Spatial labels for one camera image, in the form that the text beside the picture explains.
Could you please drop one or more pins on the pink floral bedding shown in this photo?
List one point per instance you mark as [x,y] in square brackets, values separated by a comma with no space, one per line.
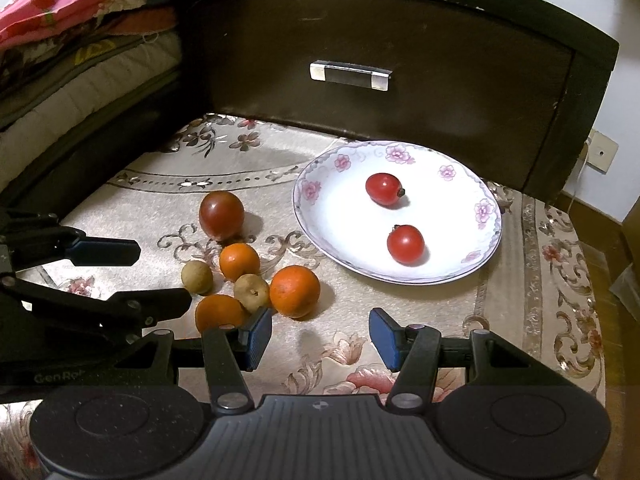
[45,5]

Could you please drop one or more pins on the white floral plate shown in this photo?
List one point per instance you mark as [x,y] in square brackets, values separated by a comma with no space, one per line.
[340,230]

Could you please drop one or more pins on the beige wall socket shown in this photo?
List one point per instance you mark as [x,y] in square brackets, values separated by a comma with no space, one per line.
[601,150]

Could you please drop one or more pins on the green-brown kiwi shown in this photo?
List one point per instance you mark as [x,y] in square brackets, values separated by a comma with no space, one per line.
[196,278]
[249,294]

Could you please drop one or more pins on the large orange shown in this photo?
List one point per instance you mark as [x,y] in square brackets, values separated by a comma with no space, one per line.
[296,291]

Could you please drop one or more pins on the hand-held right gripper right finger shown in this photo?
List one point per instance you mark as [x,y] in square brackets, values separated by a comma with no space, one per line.
[384,336]

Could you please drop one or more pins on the large dark red tomato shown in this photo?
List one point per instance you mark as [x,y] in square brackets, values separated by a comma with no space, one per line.
[221,215]

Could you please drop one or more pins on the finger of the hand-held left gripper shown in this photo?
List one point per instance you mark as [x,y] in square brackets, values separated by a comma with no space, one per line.
[150,304]
[111,253]

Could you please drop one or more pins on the beige floral cloth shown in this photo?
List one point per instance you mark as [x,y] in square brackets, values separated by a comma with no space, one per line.
[525,285]

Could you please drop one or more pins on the dark wooden nightstand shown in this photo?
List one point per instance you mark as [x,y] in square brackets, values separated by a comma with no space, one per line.
[450,60]

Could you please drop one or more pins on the small red tomato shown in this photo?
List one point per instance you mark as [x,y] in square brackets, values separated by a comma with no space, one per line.
[405,245]
[382,189]

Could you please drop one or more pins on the small orange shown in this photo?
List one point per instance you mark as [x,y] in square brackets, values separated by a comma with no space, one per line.
[239,261]

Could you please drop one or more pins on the medium orange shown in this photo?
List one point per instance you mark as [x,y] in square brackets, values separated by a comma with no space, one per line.
[217,312]

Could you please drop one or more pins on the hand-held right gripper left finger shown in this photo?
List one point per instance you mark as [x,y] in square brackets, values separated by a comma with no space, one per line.
[256,336]

